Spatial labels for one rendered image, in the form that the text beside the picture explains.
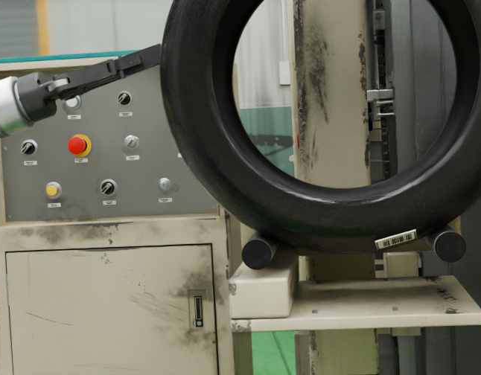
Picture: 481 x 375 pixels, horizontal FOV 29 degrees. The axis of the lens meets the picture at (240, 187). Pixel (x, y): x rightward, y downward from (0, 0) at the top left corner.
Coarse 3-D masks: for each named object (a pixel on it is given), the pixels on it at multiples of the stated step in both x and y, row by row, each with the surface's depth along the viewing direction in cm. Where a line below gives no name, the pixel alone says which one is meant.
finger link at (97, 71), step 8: (96, 64) 145; (104, 64) 145; (112, 64) 145; (72, 72) 144; (80, 72) 144; (88, 72) 144; (96, 72) 145; (104, 72) 145; (112, 72) 145; (72, 80) 144; (80, 80) 144; (88, 80) 144; (96, 80) 146; (56, 88) 143; (64, 88) 144; (72, 88) 145
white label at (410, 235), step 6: (396, 234) 134; (402, 234) 134; (408, 234) 134; (414, 234) 135; (378, 240) 134; (384, 240) 134; (390, 240) 135; (396, 240) 136; (402, 240) 137; (408, 240) 137; (378, 246) 137; (384, 246) 137
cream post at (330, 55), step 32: (320, 0) 170; (352, 0) 170; (320, 32) 171; (352, 32) 170; (320, 64) 171; (352, 64) 170; (320, 96) 171; (352, 96) 171; (320, 128) 172; (352, 128) 171; (320, 160) 172; (352, 160) 171; (320, 256) 173; (352, 256) 172; (320, 352) 174; (352, 352) 173
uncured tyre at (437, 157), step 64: (192, 0) 136; (256, 0) 161; (448, 0) 157; (192, 64) 136; (192, 128) 137; (448, 128) 159; (256, 192) 136; (320, 192) 161; (384, 192) 160; (448, 192) 133
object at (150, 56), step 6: (144, 48) 147; (150, 48) 147; (156, 48) 147; (132, 54) 147; (138, 54) 147; (144, 54) 147; (150, 54) 147; (156, 54) 147; (144, 60) 147; (150, 60) 147; (156, 60) 147; (138, 66) 147; (144, 66) 147; (150, 66) 147; (126, 72) 148; (132, 72) 148
